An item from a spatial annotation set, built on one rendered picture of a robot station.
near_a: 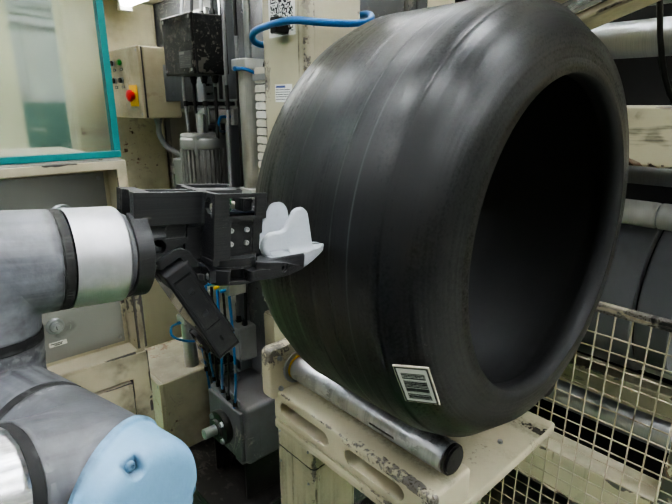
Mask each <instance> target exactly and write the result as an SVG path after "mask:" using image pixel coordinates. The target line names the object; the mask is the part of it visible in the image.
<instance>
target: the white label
mask: <svg viewBox="0 0 672 504"><path fill-rule="evenodd" d="M392 366H393V369H394V372H395V374H396V377H397V380H398V382H399V385H400V388H401V390H402V393H403V396H404V398H405V401H410V402H418V403H427V404H435V405H440V401H439V398H438V394H437V391H436V388H435V385H434V382H433V379H432V376H431V373H430V369H429V367H422V366H410V365H398V364H393V365H392Z"/></svg>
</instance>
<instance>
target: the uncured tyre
mask: <svg viewBox="0 0 672 504"><path fill-rule="evenodd" d="M628 168H629V125H628V113H627V105H626V99H625V94H624V89H623V85H622V81H621V78H620V74H619V72H618V69H617V66H616V64H615V62H614V59H613V57H612V55H611V54H610V52H609V50H608V49H607V47H606V46H605V45H604V43H603V42H602V41H601V40H600V39H599V38H598V37H597V36H596V35H595V34H594V33H593V32H592V31H591V30H590V29H589V28H588V27H587V26H586V25H585V24H584V23H583V22H582V21H581V19H580V18H579V17H578V16H577V15H576V14H575V13H573V12H572V11H571V10H570V9H569V8H567V7H566V6H564V5H562V4H561V3H558V2H556V1H553V0H468V1H463V2H457V3H451V4H445V5H439V6H433V7H428V8H422V9H416V10H410V11H404V12H398V13H393V14H388V15H384V16H381V17H378V18H375V19H373V20H371V21H369V22H366V23H365V24H363V25H361V26H359V27H358V28H356V29H354V30H353V31H351V32H350V33H348V34H346V35H345V36H343V37H342V38H340V39H339V40H337V41H336V42H334V43H333V44H332V45H331V46H329V47H328V48H327V49H326V50H325V51H324V52H322V53H321V54H320V55H319V56H318V57H317V58H316V59H315V60H314V62H313V63H312V64H311V65H310V66H309V67H308V68H307V70H306V71H305V72H304V73H303V75H302V76H301V77H300V79H299V80H298V82H297V83H296V84H295V86H294V87H293V89H292V91H291V92H290V94H289V96H288V97H287V99H286V101H285V103H284V105H283V106H282V108H281V110H280V112H279V115H278V117H277V119H276V121H275V124H274V126H273V128H272V131H271V133H270V136H269V139H268V142H267V145H266V148H265V151H264V155H263V159H262V162H261V167H260V171H259V176H258V181H257V187H256V193H267V209H268V207H269V205H270V204H272V203H274V202H281V203H283V204H284V205H285V206H286V208H287V211H288V216H289V215H290V212H291V211H292V210H293V209H294V208H297V207H302V208H304V209H305V210H306V211H307V213H308V219H309V226H310V233H311V240H312V242H319V243H322V244H324V247H323V251H322V252H321V253H320V254H319V255H318V256H317V257H316V258H315V259H314V260H313V261H312V262H310V263H309V264H308V265H306V266H305V267H303V269H301V270H299V271H297V272H294V273H292V274H290V275H287V276H284V277H280V278H274V279H266V280H259V281H260V285H261V288H262V292H263V295H264V298H265V301H266V303H267V306H268V308H269V311H270V313H271V315H272V317H273V319H274V321H275V323H276V324H277V326H278V328H279V329H280V331H281V332H282V334H283V335H284V337H285V338H286V339H287V341H288V342H289V343H290V344H291V346H292V347H293V348H294V349H295V351H296V352H297V353H298V354H299V356H300V357H301V358H302V359H303V360H304V361H305V362H306V363H307V364H308V365H310V366H311V367H312V368H313V369H315V370H316V371H317V372H319V373H320V374H322V375H324V376H325V377H327V378H329V379H331V380H332V381H334V382H336V383H337V384H339V385H341V386H342V387H344V388H346V389H348V390H349V391H351V392H353V393H354V394H356V395H358V396H360V397H361V398H363V399H365V400H366V401H368V402H370V403H372V404H373V405H375V406H377V407H378V408H380V409H382V410H383V411H385V412H387V413H389V414H390V415H392V416H394V417H395V418H397V419H399V420H401V421H402V422H404V423H406V424H407V425H409V426H411V427H413V428H415V429H418V430H421V431H425V432H430V433H434V434H439V435H443V436H448V437H466V436H471V435H474V434H478V433H480V432H483V431H486V430H489V429H491V428H494V427H497V426H500V425H503V424H505V423H508V422H511V421H513V420H515V419H517V418H518V417H520V416H522V415H523V414H525V413H526V412H527V411H529V410H530V409H531V408H532V407H534V406H535V405H536V404H537V403H538V402H539V401H540V400H541V399H542V398H543V397H544V396H545V395H546V394H547V392H548V391H549V390H550V389H551V388H552V387H553V385H554V384H555V383H556V381H557V380H558V379H559V377H560V376H561V375H562V373H563V372H564V370H565V369H566V367H567V366H568V364H569V362H570V361H571V359H572V358H573V356H574V354H575V352H576V351H577V349H578V347H579V345H580V343H581V341H582V339H583V337H584V335H585V333H586V331H587V329H588V327H589V325H590V323H591V320H592V318H593V316H594V313H595V311H596V309H597V306H598V303H599V301H600V298H601V296H602V293H603V290H604V287H605V284H606V281H607V278H608V275H609V272H610V268H611V265H612V261H613V258H614V254H615V250H616V246H617V242H618V237H619V233H620V228H621V223H622V218H623V212H624V206H625V199H626V191H627V181H628ZM393 364H398V365H410V366H422V367H429V369H430V373H431V376H432V379H433V382H434V385H435V388H436V391H437V394H438V398H439V401H440V405H435V404H427V403H418V402H410V401H405V398H404V396H403V393H402V390H401V388H400V385H399V382H398V380H397V377H396V374H395V372H394V369H393V366H392V365H393Z"/></svg>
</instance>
